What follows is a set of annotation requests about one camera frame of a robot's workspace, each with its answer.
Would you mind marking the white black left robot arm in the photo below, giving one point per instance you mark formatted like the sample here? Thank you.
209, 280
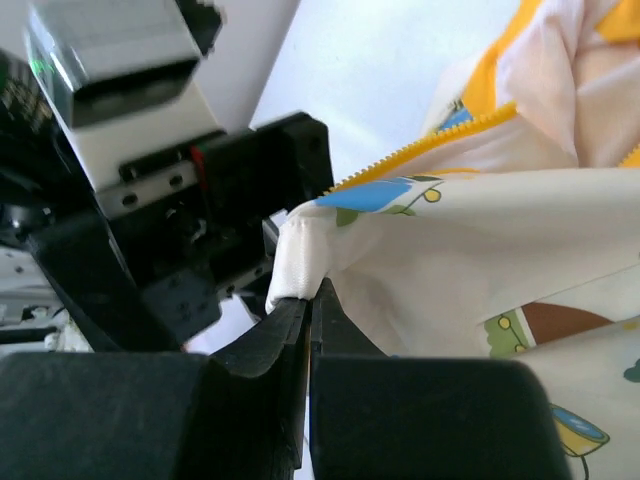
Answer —
25, 125

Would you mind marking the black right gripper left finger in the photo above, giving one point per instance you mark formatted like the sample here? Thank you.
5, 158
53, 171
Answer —
236, 414

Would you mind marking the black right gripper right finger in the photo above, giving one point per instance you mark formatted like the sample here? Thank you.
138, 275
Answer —
374, 416

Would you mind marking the yellow cream dinosaur kids jacket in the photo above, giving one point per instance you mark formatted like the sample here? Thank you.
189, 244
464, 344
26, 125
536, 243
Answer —
511, 230

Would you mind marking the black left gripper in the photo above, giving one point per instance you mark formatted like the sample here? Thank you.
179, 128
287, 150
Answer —
144, 265

